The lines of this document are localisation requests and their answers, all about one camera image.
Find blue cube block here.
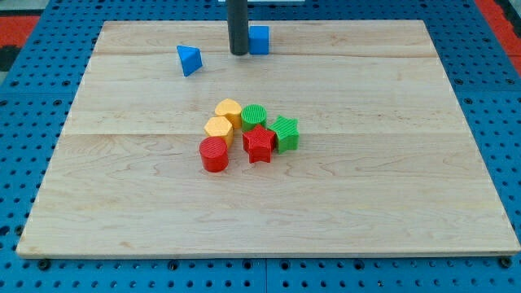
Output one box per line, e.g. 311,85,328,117
248,25,269,55

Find red star block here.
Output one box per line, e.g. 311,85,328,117
243,125,276,164

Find green star block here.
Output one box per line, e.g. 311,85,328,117
268,116,300,154

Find green cylinder block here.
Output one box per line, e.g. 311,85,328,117
241,104,267,132

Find red cylinder block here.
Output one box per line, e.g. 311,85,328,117
199,137,229,173

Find yellow hexagon block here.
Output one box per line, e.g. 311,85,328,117
204,116,234,147

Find yellow heart block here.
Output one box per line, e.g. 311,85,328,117
214,98,243,129

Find blue triangular prism block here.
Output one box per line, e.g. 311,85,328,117
177,46,203,77

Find light wooden board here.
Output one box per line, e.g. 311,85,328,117
17,20,520,259

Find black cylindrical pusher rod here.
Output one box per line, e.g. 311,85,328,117
226,0,248,55

